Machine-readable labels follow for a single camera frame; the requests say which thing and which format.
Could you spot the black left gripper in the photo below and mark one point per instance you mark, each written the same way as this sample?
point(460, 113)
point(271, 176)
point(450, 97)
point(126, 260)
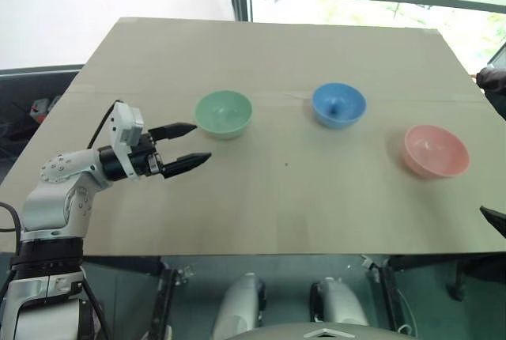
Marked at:
point(147, 158)

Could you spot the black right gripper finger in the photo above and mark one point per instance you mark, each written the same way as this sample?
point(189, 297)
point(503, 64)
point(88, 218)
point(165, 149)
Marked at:
point(497, 219)

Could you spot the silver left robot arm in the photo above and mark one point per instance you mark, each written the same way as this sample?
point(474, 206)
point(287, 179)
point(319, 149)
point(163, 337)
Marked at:
point(51, 197)

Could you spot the green bowl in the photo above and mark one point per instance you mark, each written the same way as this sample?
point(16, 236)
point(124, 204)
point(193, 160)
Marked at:
point(223, 114)

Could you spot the black table leg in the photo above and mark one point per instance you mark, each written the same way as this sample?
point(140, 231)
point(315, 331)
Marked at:
point(164, 304)
point(458, 280)
point(389, 304)

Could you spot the red bowl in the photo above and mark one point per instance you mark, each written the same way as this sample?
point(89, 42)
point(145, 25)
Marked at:
point(436, 150)

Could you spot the person's dark sleeved arm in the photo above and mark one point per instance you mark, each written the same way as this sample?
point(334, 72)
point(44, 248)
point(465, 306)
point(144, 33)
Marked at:
point(492, 83)

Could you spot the blue bowl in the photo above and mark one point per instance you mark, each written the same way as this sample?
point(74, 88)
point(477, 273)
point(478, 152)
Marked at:
point(338, 104)

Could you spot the silver left robot leg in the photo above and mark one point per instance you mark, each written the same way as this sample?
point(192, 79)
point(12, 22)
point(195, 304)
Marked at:
point(237, 304)

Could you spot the silver robot leg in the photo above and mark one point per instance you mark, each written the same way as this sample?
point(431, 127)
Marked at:
point(340, 300)
point(237, 304)

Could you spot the silver right robot leg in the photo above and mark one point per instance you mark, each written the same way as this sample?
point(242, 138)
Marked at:
point(340, 300)

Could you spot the grey robot torso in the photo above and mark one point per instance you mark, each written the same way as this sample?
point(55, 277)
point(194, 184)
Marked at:
point(316, 332)

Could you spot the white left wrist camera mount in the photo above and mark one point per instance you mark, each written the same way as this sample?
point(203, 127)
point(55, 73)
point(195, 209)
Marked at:
point(124, 122)

